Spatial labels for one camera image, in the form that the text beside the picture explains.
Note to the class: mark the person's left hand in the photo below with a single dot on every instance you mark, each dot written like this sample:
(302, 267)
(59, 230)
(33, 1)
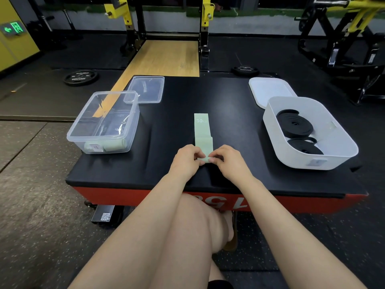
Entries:
(185, 162)

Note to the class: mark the person's right hand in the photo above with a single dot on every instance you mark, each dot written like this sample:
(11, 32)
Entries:
(234, 165)

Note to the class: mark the light green resistance band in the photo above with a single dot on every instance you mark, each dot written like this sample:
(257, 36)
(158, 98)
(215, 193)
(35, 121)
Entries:
(88, 147)
(115, 145)
(203, 132)

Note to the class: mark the wide black resistance band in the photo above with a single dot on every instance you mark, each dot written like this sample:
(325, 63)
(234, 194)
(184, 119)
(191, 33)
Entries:
(294, 124)

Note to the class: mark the thin black resistance band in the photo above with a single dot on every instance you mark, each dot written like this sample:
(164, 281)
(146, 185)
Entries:
(305, 147)

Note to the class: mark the clear plastic container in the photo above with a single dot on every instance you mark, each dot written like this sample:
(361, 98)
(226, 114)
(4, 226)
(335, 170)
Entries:
(99, 117)

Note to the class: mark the white plastic bin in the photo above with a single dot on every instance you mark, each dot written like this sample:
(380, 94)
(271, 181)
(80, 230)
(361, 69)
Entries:
(340, 144)

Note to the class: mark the person's right forearm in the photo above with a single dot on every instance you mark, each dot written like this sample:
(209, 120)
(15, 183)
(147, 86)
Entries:
(300, 237)

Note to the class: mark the person's left forearm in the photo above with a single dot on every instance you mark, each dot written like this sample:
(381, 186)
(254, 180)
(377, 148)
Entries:
(129, 237)

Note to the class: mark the person's left leg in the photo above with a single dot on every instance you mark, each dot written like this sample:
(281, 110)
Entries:
(186, 234)

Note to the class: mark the person's leg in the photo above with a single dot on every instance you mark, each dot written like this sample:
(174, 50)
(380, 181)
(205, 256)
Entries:
(186, 234)
(215, 270)

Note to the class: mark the person's right leg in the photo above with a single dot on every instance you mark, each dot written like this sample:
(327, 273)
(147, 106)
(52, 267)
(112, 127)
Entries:
(215, 270)

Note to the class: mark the black plyo platform red side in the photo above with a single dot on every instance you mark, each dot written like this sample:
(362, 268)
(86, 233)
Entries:
(156, 165)

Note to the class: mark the brown sandal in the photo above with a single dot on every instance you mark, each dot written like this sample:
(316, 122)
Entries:
(234, 240)

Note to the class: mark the clear plastic lid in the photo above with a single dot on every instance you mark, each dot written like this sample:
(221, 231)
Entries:
(147, 89)

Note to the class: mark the white plastic lid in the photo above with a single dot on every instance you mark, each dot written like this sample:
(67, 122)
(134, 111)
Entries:
(269, 90)

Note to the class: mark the black weight plate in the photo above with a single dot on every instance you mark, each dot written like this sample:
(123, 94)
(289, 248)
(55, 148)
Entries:
(245, 71)
(81, 77)

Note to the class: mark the wooden lifting platform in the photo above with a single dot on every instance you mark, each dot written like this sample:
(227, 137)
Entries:
(162, 60)

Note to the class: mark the black shorts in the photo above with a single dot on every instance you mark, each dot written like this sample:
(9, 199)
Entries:
(219, 285)

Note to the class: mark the yellow black squat rack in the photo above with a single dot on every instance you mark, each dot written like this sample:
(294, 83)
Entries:
(204, 33)

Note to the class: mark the yellow black exercise machine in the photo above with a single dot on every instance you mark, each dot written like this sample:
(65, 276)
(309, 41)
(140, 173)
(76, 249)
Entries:
(334, 51)

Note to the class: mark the black upright bar holder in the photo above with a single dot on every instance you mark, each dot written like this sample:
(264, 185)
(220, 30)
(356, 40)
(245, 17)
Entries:
(69, 22)

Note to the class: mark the green exit sign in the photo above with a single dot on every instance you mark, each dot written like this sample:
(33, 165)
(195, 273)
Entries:
(13, 28)

